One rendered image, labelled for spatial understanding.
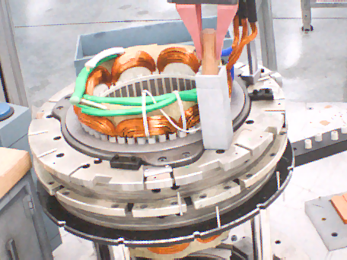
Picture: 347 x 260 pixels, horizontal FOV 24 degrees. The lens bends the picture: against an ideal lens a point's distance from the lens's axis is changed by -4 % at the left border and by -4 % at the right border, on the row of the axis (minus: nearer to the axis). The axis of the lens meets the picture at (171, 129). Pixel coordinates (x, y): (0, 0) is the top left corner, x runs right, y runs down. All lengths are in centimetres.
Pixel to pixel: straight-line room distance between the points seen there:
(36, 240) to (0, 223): 9
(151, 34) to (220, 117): 49
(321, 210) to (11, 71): 57
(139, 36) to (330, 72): 228
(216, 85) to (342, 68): 276
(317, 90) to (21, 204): 248
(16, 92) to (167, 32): 28
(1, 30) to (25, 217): 42
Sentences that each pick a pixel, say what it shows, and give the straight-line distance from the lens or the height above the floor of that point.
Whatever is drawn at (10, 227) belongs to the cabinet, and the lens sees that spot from 105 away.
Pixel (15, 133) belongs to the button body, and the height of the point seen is 101.
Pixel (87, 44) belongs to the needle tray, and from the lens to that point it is 137.
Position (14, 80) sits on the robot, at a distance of 142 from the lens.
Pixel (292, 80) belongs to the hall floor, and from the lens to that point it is 353.
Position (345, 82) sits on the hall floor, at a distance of 350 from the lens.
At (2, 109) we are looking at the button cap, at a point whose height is 104.
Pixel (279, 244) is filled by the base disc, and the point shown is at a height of 80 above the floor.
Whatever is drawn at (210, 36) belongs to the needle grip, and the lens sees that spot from 86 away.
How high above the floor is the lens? 156
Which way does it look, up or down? 29 degrees down
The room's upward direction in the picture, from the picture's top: 8 degrees counter-clockwise
